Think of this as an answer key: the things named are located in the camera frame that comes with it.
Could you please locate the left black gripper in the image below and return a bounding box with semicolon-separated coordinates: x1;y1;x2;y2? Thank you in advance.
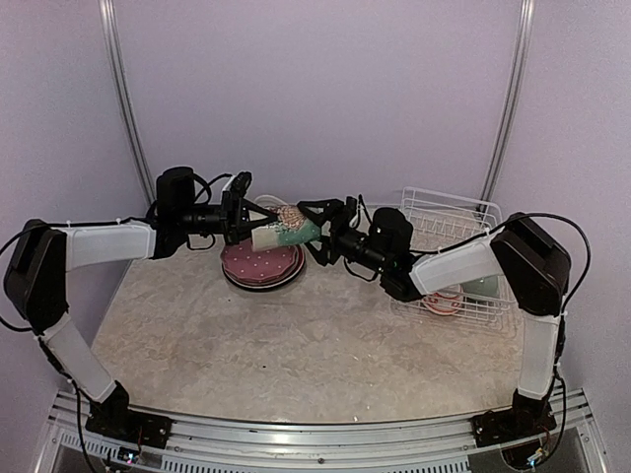
176;189;276;244

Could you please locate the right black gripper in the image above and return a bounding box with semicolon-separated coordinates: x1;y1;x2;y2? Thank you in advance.
300;197;390;273

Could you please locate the teal floral cup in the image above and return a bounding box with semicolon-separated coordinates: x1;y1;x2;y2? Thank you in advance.
251;205;321;252

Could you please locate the red teal floral plate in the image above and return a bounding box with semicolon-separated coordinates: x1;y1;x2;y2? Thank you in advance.
221;244;305;292

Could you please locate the red polka dot plate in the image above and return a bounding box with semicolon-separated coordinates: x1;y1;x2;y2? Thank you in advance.
221;240;303;285

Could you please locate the light blue flower plate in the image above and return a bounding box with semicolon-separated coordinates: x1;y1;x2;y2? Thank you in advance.
222;254;300;287

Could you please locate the red white small bowl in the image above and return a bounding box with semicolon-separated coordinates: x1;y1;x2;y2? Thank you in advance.
422;293;464;316

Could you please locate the light green bowl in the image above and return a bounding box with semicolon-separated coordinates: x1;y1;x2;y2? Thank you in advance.
461;276;500;301

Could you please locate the black striped rim plate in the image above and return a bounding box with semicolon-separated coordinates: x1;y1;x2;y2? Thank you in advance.
222;258;306;293

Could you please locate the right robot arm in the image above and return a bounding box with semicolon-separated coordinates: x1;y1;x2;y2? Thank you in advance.
298;198;580;444

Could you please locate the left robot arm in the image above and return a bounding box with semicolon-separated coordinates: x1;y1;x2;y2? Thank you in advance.
3;167;277;439

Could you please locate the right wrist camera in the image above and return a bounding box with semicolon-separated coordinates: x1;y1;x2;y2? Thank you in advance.
349;194;373;230

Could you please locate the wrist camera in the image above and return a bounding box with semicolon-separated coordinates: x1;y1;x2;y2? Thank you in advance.
222;171;252;198
349;194;373;230

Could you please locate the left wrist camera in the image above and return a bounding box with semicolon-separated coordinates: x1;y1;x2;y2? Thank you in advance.
222;171;252;198

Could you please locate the white wire dish rack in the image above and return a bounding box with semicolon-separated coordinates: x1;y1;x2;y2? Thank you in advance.
390;186;521;338

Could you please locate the aluminium front rail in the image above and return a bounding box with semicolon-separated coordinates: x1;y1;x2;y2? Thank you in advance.
30;388;610;472

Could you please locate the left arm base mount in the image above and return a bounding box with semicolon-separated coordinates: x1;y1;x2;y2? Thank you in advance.
86;383;173;449

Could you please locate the left aluminium post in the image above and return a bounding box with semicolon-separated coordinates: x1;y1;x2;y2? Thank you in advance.
98;0;155;205

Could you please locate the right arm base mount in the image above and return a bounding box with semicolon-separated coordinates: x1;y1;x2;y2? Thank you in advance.
470;391;557;447

